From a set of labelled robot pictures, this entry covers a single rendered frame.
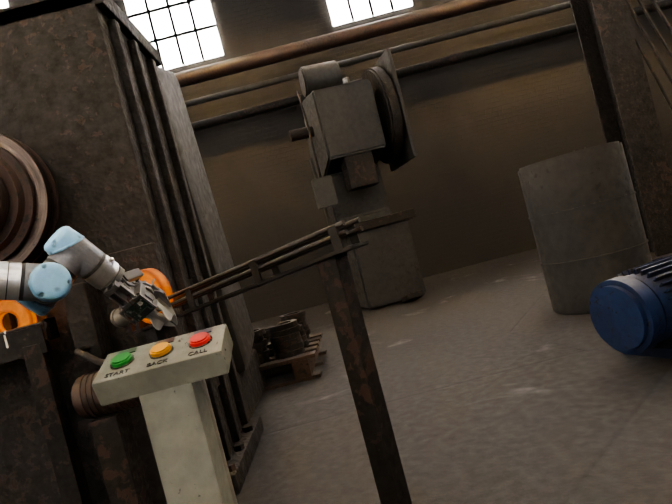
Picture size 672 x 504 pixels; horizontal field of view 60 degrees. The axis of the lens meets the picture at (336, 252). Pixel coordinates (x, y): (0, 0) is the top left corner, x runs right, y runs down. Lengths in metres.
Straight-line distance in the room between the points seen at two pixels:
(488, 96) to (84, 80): 6.80
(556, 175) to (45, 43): 2.51
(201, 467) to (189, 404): 0.12
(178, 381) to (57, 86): 1.34
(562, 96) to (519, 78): 0.63
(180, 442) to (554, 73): 8.06
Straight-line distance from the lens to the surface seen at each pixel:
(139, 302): 1.44
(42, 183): 2.00
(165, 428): 1.14
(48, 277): 1.25
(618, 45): 5.05
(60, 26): 2.26
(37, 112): 2.22
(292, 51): 7.56
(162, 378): 1.11
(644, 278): 2.41
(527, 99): 8.56
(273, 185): 7.97
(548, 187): 3.43
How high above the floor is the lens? 0.71
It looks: level
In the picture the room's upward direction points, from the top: 15 degrees counter-clockwise
